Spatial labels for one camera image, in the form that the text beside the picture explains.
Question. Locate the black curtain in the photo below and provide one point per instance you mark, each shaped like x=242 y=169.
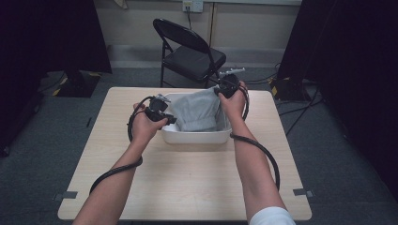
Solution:
x=350 y=62
x=47 y=37

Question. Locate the grey tape piece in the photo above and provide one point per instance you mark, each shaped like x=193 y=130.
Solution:
x=302 y=192
x=67 y=195

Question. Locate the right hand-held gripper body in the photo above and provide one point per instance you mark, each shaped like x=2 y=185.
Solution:
x=230 y=86

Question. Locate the person's right hand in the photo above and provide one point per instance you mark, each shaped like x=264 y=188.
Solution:
x=234 y=108

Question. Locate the white wall power outlet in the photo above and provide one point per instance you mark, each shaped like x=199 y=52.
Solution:
x=193 y=4

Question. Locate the black floor tape strip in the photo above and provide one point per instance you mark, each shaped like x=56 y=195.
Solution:
x=89 y=122

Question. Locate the white plastic basket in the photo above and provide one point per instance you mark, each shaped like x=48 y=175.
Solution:
x=194 y=137

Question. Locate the black stand base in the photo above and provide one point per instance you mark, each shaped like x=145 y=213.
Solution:
x=78 y=86
x=289 y=89

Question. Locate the person's white sleeve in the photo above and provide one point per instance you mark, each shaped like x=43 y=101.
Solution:
x=272 y=217

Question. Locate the grey sweatpants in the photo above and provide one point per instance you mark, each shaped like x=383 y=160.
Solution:
x=197 y=109

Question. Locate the person's left hand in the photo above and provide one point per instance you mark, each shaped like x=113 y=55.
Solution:
x=144 y=128

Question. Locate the thin vertical wall conduit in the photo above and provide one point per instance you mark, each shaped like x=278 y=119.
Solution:
x=212 y=25

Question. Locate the black folding chair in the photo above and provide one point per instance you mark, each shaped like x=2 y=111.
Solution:
x=194 y=61

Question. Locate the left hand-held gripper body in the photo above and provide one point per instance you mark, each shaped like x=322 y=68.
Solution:
x=156 y=109

